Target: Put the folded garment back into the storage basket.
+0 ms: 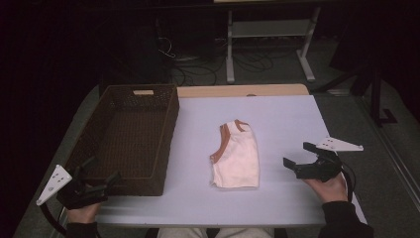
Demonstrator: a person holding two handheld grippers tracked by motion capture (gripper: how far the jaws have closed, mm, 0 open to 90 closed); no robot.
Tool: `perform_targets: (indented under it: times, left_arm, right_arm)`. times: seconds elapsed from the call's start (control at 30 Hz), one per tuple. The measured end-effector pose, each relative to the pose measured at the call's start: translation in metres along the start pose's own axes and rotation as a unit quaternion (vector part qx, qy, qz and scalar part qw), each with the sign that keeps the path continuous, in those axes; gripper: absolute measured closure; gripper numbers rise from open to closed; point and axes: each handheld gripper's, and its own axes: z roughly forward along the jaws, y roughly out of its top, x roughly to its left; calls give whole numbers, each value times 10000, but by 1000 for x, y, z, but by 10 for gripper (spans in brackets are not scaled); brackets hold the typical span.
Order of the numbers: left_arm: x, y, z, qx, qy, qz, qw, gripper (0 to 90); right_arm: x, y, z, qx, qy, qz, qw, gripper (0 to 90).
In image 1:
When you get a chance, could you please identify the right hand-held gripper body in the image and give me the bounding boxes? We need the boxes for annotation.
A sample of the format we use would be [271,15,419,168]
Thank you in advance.
[294,136,365,183]

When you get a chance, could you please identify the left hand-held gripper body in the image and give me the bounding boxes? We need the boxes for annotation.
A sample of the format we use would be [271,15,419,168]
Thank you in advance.
[36,164,109,211]

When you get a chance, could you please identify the person's right hand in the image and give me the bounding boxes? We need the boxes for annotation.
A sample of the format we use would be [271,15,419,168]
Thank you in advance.
[301,173,349,204]

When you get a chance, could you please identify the person's left hand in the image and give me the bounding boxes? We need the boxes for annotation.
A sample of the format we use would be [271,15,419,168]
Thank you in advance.
[66,201,102,225]

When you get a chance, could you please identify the pale blue table cover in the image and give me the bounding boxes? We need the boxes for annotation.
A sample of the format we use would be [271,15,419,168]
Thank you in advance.
[94,94,368,228]

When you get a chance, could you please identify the brown wicker basket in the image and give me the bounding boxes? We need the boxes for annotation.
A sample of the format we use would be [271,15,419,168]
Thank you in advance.
[64,83,180,197]

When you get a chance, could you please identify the white tank top orange trim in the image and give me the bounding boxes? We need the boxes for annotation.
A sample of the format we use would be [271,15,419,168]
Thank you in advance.
[209,118,262,189]

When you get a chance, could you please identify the dark metal stand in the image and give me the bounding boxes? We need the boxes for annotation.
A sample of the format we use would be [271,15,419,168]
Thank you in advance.
[312,63,398,128]

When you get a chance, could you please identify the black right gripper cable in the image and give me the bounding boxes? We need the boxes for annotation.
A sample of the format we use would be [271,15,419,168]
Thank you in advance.
[340,168,358,203]

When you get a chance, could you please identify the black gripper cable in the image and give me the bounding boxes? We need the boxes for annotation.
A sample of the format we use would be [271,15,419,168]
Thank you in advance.
[340,168,358,203]
[39,201,69,238]

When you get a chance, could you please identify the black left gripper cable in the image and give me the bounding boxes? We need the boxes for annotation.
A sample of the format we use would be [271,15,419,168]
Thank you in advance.
[39,201,69,238]

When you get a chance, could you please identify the white metal table frame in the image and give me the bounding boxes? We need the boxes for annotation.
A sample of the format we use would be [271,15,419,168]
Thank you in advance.
[225,6,322,85]

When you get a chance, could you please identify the black floor cables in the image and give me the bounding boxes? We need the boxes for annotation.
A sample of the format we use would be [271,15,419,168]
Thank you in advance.
[157,35,298,87]

